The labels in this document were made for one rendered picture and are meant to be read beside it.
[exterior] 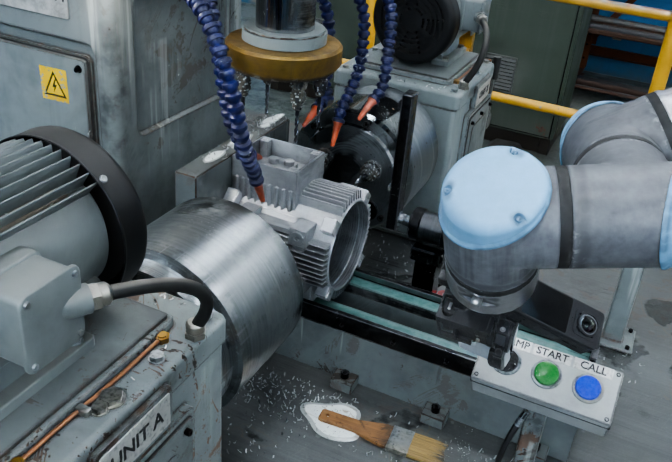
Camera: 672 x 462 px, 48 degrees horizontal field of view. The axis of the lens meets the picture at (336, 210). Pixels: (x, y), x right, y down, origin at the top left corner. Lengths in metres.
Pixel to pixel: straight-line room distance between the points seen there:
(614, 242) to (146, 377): 0.44
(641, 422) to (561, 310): 0.59
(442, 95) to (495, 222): 0.97
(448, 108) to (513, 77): 2.77
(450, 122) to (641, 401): 0.64
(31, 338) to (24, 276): 0.05
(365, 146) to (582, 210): 0.82
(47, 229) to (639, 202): 0.50
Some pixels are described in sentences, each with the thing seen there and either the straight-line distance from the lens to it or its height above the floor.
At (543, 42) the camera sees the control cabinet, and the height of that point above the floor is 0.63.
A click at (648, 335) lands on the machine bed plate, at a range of 1.60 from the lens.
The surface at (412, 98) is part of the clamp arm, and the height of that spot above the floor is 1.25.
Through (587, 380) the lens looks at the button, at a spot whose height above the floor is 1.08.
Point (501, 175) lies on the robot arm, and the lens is 0.64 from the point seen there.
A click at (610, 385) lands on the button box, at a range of 0.98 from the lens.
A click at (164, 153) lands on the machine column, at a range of 1.30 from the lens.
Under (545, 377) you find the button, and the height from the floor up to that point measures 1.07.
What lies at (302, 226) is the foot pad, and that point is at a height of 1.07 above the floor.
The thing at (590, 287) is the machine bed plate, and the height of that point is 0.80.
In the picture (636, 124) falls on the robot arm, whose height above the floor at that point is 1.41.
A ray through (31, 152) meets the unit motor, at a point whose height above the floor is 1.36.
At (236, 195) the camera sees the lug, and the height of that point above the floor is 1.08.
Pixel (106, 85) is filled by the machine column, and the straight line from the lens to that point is 1.17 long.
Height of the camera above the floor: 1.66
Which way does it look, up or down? 28 degrees down
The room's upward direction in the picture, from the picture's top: 5 degrees clockwise
